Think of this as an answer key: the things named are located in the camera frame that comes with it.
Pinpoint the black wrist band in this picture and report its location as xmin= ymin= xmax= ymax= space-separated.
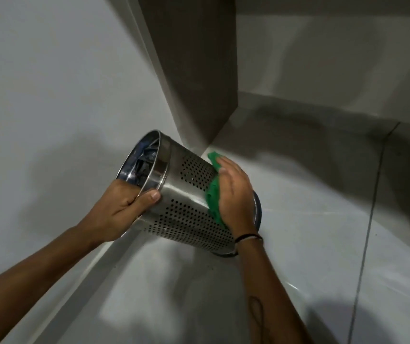
xmin=234 ymin=233 xmax=264 ymax=245

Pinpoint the brown wooden cabinet panel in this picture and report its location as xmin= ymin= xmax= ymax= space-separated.
xmin=128 ymin=0 xmax=239 ymax=147

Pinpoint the person's left forearm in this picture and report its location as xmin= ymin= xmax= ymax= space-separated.
xmin=0 ymin=223 xmax=109 ymax=344

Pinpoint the perforated stainless steel bin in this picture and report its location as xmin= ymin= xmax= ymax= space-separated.
xmin=115 ymin=130 xmax=263 ymax=258

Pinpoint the person's right forearm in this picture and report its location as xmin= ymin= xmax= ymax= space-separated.
xmin=234 ymin=236 xmax=315 ymax=344

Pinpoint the person's right hand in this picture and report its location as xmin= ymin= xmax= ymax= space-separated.
xmin=216 ymin=156 xmax=260 ymax=240

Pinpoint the green cleaning cloth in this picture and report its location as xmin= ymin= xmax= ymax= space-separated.
xmin=205 ymin=151 xmax=231 ymax=230

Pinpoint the person's left hand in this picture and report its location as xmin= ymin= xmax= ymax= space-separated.
xmin=86 ymin=178 xmax=162 ymax=243

